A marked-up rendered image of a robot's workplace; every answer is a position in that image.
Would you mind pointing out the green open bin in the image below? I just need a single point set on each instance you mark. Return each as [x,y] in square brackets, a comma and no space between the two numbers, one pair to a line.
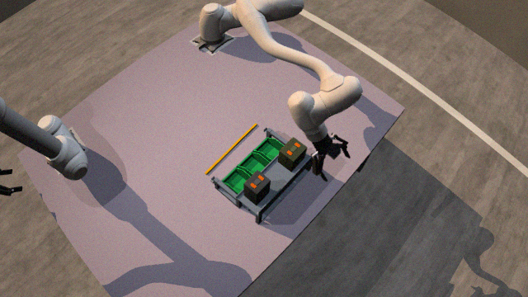
[269,148]
[236,179]
[253,162]

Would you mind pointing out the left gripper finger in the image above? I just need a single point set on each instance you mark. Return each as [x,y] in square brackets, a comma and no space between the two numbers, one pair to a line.
[317,161]
[344,144]

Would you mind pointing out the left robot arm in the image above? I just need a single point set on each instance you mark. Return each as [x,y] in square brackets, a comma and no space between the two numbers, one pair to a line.
[308,111]

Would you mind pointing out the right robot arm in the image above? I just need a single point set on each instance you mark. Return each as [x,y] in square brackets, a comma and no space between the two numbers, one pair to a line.
[62,153]

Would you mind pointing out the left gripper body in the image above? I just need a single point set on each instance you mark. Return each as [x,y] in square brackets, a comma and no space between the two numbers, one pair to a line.
[321,145]

